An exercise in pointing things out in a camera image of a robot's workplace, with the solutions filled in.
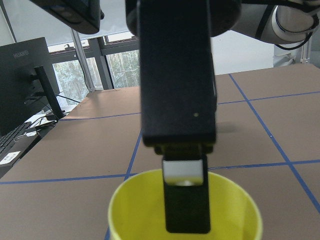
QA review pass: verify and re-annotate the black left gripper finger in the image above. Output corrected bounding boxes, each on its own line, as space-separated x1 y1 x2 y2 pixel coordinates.
138 0 216 234

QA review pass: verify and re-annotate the yellow plastic cup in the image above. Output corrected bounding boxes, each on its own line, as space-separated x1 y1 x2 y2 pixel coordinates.
108 169 263 240

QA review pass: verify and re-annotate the black computer monitor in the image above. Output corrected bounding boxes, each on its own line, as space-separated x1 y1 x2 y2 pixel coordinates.
0 37 64 136

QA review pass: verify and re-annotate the black keyboard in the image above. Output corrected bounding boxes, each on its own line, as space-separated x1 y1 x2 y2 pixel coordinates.
0 121 32 157

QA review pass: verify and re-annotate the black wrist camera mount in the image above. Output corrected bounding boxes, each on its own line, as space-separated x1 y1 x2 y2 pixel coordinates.
32 0 105 35

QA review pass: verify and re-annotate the aluminium frame post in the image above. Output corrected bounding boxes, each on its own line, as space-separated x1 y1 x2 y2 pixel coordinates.
70 28 96 93

